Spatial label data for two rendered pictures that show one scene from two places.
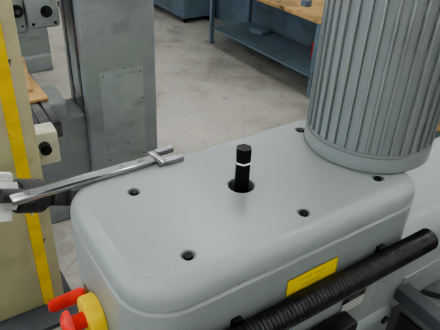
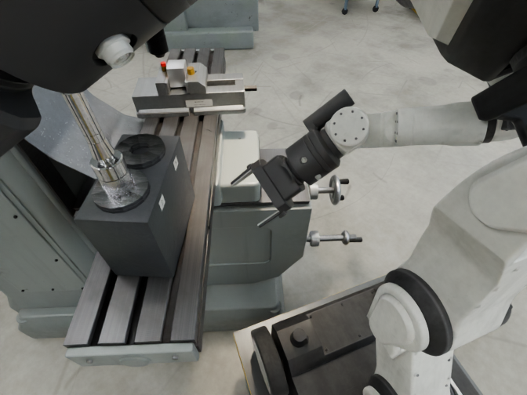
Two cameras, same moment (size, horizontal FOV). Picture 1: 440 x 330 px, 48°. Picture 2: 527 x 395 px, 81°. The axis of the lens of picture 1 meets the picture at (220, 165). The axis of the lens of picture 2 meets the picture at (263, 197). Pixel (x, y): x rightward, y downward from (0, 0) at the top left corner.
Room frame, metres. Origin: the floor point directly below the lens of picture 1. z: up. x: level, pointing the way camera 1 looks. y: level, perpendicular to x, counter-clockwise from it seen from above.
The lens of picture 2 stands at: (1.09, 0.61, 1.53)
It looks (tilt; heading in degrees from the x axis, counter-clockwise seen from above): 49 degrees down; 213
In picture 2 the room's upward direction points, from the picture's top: straight up
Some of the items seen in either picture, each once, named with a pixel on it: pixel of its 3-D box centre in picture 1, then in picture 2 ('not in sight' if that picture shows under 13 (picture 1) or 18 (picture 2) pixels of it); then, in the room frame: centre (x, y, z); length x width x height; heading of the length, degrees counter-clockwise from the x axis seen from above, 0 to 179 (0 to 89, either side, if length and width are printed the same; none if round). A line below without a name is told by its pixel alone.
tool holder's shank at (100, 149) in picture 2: not in sight; (89, 127); (0.92, 0.22, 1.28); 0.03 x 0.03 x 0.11
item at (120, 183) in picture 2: not in sight; (114, 175); (0.92, 0.22, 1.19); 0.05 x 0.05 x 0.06
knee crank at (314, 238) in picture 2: not in sight; (334, 237); (0.38, 0.48, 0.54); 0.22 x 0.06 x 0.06; 125
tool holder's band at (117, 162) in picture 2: not in sight; (107, 161); (0.92, 0.22, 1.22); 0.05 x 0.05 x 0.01
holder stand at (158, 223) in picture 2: not in sight; (147, 203); (0.88, 0.20, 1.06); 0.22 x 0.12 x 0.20; 30
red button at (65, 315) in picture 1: (74, 323); not in sight; (0.42, 0.18, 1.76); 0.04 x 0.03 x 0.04; 35
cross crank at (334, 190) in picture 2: not in sight; (325, 190); (0.28, 0.38, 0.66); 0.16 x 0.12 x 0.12; 125
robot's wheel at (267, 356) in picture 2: not in sight; (268, 361); (0.87, 0.49, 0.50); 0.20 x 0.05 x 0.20; 53
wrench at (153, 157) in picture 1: (101, 174); not in sight; (0.57, 0.17, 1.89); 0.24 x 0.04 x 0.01; 125
